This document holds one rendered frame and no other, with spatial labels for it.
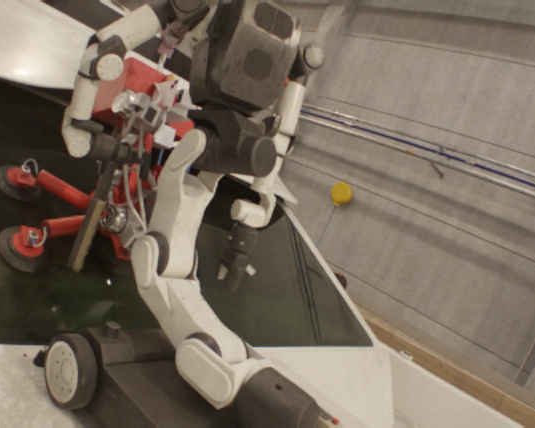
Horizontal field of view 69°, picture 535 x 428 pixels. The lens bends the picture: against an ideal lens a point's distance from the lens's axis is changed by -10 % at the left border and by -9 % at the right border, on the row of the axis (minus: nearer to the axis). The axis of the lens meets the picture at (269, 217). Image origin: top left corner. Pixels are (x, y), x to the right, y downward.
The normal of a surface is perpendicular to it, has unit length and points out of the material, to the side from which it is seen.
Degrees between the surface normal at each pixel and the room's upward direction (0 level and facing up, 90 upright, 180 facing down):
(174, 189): 114
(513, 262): 90
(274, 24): 78
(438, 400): 90
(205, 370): 90
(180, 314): 90
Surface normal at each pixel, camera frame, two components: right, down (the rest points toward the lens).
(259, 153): 0.80, 0.18
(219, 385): -0.55, -0.17
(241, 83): 0.45, 0.34
